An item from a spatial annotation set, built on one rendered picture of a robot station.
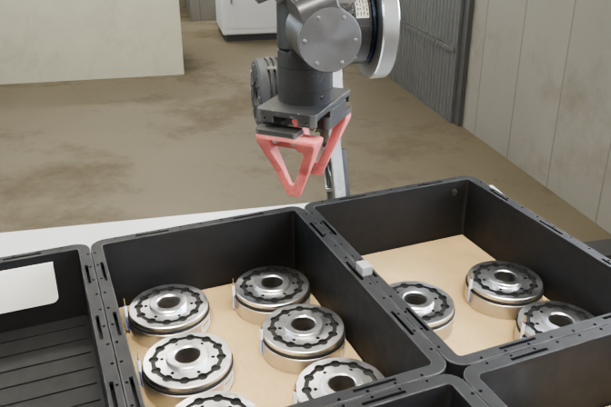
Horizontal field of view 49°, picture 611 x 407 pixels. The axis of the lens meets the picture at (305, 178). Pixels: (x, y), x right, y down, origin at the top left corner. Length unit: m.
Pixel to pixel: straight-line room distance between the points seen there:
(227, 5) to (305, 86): 5.98
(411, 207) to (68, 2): 4.59
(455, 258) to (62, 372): 0.58
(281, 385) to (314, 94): 0.34
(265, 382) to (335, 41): 0.41
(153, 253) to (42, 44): 4.65
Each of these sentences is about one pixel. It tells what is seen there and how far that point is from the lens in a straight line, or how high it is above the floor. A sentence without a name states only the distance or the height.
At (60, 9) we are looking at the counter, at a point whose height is 0.54.
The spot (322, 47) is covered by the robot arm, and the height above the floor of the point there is 1.23.
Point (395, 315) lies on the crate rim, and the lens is 0.75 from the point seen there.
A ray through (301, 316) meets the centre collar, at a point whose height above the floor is 0.87.
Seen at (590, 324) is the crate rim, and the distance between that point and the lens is 0.79.
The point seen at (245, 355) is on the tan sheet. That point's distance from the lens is 0.85.
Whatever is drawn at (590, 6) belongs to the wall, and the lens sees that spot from 3.20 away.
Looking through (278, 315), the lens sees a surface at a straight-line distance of 0.86.
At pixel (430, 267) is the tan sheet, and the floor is 0.83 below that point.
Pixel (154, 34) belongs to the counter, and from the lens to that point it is 5.45.
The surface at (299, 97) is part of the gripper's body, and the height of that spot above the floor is 1.16.
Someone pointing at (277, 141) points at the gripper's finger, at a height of 1.12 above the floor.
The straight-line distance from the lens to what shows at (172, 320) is 0.87.
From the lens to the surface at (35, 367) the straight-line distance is 0.89.
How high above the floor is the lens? 1.35
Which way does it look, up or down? 23 degrees down
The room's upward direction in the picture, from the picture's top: straight up
